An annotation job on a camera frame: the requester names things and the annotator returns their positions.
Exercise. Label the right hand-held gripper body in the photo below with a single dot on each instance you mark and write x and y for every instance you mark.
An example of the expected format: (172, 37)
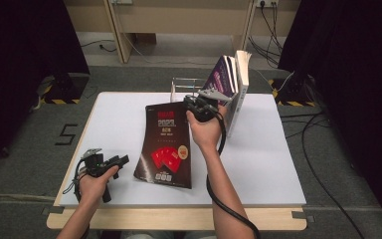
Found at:
(205, 108)

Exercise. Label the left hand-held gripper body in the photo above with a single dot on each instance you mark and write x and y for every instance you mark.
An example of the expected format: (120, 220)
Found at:
(96, 164)

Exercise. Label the purple book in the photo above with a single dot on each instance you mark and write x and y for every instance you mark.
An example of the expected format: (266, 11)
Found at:
(222, 78)

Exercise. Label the white picture-grid book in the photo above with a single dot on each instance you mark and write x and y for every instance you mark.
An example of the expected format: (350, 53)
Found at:
(242, 86)

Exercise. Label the dark brown book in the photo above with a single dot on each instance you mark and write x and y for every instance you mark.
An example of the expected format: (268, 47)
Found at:
(165, 146)

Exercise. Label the person's right hand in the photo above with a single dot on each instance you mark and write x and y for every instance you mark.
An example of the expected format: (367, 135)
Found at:
(207, 134)

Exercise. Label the person's left hand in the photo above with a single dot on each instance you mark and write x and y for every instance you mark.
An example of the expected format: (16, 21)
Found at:
(93, 191)

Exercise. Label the grey tape piece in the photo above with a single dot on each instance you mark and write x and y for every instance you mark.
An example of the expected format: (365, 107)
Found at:
(53, 210)
(301, 215)

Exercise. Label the black yellow striped base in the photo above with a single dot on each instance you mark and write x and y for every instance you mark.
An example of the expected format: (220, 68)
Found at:
(295, 96)
(63, 93)

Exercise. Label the beige wooden desk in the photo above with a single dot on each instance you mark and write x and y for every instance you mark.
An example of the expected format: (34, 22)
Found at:
(179, 16)

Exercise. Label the black curtain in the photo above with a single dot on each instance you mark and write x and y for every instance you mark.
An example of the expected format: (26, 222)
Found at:
(20, 66)
(361, 83)

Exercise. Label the white wall socket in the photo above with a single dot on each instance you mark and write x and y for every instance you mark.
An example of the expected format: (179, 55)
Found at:
(267, 2)

